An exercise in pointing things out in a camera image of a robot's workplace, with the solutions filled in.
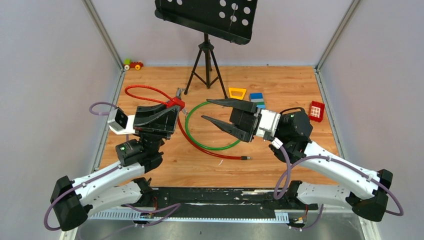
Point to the red padlock with thin cable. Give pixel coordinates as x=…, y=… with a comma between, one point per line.
x=149, y=96

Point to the green cable lock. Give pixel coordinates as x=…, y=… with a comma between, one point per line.
x=209, y=148

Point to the small key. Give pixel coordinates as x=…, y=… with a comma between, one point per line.
x=184, y=111

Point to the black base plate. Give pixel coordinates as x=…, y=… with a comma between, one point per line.
x=221, y=202

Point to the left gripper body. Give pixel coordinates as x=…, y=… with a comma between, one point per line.
x=154, y=133

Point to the yellow triangular plastic piece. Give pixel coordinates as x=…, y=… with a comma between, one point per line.
x=237, y=93

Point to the red window block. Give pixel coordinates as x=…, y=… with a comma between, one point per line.
x=316, y=111

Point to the toy car red green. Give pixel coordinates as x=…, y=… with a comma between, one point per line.
x=129, y=64

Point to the blue green stacked blocks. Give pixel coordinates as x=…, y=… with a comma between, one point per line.
x=258, y=99

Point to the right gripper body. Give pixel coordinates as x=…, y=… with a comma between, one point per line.
x=249, y=121

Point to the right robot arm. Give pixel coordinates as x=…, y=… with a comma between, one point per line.
x=363, y=191

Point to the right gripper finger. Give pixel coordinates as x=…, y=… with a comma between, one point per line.
x=243, y=105
x=228, y=128

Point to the thick red cable lock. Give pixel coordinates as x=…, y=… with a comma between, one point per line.
x=243, y=158

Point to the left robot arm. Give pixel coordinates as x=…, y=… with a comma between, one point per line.
x=73, y=201

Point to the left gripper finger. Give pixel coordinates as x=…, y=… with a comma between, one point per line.
x=159, y=112
x=158, y=124

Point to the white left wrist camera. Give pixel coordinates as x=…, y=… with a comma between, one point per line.
x=120, y=123

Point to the black music stand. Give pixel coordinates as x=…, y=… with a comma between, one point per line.
x=230, y=20

